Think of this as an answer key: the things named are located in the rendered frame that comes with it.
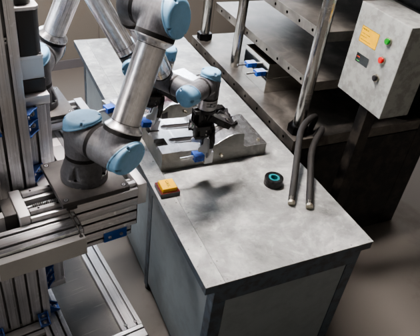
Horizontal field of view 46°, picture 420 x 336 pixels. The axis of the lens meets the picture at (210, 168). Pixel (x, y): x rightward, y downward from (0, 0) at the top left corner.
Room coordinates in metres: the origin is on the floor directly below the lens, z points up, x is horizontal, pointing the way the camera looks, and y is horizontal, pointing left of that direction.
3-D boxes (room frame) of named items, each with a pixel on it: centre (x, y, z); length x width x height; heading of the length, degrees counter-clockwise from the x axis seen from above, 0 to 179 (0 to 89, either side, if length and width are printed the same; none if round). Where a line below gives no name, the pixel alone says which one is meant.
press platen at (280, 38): (2.86, -0.48, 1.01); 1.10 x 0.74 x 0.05; 29
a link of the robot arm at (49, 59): (1.67, 0.70, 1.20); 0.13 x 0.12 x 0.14; 1
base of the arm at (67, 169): (1.27, 0.40, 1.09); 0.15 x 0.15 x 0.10
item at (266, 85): (2.75, -0.39, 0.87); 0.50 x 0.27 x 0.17; 119
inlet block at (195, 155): (1.61, 0.06, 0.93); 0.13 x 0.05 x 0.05; 119
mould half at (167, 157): (1.89, 0.04, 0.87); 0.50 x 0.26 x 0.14; 119
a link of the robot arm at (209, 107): (1.62, 0.04, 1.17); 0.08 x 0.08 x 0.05
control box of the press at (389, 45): (2.04, -0.67, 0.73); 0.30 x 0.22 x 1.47; 29
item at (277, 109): (2.84, -0.44, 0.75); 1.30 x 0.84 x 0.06; 29
